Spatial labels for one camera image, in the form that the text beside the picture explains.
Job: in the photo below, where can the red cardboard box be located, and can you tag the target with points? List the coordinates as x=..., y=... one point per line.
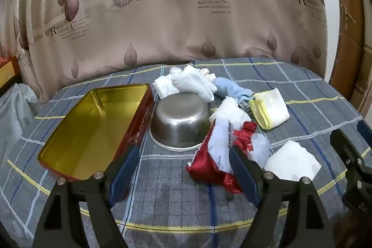
x=7, y=69

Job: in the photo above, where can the brown wooden door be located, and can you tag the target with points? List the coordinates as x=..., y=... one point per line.
x=350, y=33

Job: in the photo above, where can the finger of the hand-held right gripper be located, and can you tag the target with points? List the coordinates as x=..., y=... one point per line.
x=340, y=143
x=365, y=133

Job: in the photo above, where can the stainless steel bowl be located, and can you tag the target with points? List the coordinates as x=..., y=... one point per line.
x=180, y=117

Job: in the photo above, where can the grey plaid bedsheet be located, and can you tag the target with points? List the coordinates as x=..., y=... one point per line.
x=180, y=207

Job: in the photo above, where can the yellow-edged white towel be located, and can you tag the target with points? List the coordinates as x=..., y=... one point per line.
x=273, y=108

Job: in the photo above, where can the pile of white socks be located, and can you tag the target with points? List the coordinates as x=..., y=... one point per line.
x=191, y=81

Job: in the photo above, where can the light blue cloth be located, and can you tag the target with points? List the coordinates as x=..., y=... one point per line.
x=229, y=89

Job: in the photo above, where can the beige leaf-print curtain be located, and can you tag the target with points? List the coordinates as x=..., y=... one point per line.
x=162, y=18

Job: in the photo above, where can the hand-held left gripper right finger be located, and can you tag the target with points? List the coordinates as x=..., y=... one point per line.
x=242, y=175

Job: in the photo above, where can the red and gold tin box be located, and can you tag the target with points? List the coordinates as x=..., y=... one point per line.
x=96, y=126

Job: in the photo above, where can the translucent plastic bag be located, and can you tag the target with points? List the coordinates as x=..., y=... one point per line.
x=14, y=120

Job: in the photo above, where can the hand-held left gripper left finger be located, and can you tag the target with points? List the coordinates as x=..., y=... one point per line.
x=125, y=175

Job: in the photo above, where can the red and white satin cloth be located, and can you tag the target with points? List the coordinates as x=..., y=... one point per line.
x=212, y=166

